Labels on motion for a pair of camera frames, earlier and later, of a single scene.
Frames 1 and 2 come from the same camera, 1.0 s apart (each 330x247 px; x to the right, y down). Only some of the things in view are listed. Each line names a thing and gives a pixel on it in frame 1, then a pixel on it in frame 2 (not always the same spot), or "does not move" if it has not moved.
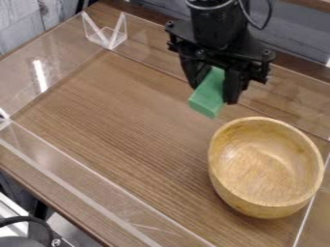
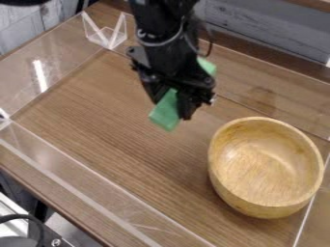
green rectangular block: (207, 96) → (165, 110)
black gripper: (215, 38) → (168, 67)
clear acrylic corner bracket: (106, 36) does not move
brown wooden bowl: (265, 166) does not move
